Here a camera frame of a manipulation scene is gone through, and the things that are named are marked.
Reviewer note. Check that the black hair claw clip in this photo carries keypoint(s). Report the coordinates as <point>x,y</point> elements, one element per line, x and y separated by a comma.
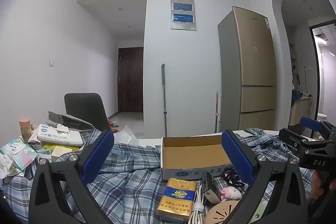
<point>231,176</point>

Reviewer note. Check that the person's right hand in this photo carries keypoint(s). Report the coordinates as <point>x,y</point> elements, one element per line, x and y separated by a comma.
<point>317,184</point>

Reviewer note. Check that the white toilet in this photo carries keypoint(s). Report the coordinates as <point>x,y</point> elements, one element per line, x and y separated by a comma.
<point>321,117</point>

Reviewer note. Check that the cardboard box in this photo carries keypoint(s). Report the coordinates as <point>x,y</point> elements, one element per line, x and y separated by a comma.
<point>189,151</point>

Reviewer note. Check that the grey bag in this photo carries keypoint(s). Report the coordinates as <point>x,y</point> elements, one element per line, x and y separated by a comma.
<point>71,121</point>

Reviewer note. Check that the black office chair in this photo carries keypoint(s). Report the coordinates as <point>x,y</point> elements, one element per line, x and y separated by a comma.
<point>84,108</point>

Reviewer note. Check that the gold refrigerator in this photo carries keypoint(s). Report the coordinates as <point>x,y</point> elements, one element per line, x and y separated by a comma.
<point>252,69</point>

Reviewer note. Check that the wet wipes pack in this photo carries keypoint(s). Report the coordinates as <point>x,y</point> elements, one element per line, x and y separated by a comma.
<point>18,153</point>

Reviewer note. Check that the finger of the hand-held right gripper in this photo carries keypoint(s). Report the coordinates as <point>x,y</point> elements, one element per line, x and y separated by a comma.
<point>291,136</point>
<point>311,123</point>

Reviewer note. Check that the gold cigarette pack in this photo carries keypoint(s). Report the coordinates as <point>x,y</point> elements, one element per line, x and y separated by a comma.
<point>176,197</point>

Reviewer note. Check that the yellow box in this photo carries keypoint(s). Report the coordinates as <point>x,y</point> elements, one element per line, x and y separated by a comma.
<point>59,148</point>

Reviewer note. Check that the black tissue pack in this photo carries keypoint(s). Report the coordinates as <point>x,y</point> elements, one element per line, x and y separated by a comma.
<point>210,187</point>

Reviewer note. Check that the round beige perforated disc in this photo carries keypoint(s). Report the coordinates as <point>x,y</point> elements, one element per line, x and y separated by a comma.
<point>220,213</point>

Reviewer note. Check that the dark wooden door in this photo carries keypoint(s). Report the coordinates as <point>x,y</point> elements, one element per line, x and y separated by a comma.
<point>130,79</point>

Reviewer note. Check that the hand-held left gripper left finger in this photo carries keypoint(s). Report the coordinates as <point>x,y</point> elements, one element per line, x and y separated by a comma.
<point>97,154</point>

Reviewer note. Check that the white tissue pack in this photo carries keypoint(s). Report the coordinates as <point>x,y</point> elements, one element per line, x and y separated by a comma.
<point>60,134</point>

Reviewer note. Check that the clear plastic bag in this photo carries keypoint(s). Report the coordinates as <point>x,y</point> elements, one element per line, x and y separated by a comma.
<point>126,136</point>

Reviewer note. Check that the white wall switch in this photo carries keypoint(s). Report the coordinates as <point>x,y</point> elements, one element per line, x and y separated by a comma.
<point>51,62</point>

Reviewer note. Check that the beige cabinet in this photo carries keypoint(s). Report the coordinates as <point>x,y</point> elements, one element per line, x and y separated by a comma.
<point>299,111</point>

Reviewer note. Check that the grey electrical panel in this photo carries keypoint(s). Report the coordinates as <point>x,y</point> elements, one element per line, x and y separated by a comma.
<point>183,14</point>

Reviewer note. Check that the wooden cup with pink lid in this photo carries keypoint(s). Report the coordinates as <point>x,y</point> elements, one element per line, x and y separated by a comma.
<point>25,129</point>

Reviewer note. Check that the small pink plush toy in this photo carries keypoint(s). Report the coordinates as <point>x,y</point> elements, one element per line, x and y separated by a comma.
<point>231,193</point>

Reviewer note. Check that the blue plaid shirt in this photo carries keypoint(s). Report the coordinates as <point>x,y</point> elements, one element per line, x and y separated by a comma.
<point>131,170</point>

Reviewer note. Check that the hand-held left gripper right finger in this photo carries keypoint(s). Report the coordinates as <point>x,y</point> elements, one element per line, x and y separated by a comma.
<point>236,158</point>

